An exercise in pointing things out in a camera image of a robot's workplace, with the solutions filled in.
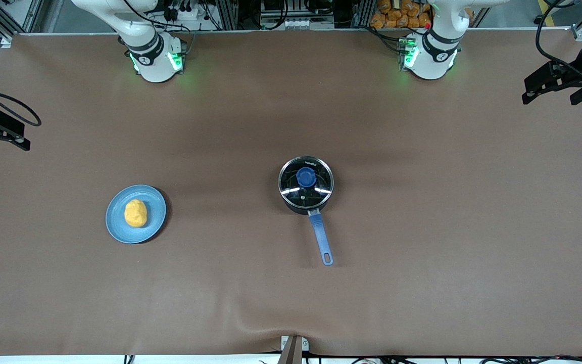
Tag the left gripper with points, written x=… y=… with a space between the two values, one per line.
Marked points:
x=576 y=72

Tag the yellow potato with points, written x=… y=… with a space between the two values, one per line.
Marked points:
x=136 y=213

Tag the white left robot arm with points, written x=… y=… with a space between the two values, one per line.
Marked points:
x=430 y=60

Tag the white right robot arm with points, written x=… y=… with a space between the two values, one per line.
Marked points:
x=154 y=60

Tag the bag of orange snacks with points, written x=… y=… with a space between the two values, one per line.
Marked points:
x=397 y=15

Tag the blue round plate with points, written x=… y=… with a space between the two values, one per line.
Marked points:
x=152 y=202

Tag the brown table mat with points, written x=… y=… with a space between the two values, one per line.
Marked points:
x=422 y=242

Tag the white power strip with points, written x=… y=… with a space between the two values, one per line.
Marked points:
x=185 y=10

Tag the white terminal block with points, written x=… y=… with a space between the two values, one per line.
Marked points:
x=286 y=23

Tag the metal bracket with brown post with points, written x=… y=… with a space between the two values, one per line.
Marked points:
x=293 y=351

